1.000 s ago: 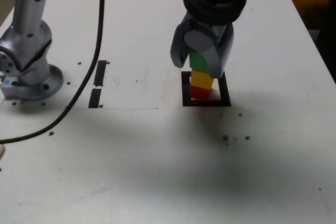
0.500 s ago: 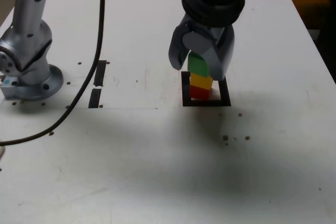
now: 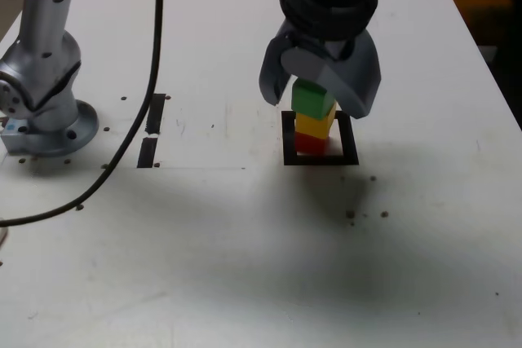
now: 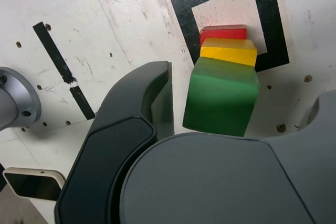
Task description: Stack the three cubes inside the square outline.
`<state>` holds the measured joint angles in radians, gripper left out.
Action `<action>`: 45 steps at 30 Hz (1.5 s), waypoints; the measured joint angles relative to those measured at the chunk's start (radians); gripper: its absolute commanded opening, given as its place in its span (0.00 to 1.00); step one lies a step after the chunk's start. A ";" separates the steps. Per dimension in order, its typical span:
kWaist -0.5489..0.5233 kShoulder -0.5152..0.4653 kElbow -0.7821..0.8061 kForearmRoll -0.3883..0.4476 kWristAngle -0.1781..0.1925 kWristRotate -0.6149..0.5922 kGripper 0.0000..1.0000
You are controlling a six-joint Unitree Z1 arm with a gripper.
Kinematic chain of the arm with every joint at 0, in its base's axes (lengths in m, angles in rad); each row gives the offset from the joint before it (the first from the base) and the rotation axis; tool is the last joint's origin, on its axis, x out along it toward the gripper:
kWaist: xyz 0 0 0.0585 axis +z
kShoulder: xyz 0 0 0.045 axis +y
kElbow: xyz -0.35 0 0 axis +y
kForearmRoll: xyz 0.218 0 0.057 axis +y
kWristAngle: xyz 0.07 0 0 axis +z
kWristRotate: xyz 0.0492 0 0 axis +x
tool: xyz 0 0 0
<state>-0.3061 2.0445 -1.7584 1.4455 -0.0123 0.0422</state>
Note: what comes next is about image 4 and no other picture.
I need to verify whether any red cube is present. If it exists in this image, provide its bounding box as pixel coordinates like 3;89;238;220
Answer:
199;24;248;48

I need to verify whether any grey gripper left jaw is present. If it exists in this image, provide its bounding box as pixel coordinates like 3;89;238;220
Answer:
54;60;176;224

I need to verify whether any black tape square outline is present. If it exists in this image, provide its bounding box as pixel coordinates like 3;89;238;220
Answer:
169;0;290;73

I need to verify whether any green cube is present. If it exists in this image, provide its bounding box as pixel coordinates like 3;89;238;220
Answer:
182;57;260;137

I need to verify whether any black tape strip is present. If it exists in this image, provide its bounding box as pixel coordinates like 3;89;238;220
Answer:
33;21;96;120

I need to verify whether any yellow cube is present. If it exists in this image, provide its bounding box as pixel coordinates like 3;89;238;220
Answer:
199;38;258;67

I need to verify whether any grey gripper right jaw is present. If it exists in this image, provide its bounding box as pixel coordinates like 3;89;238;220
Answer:
118;89;336;224

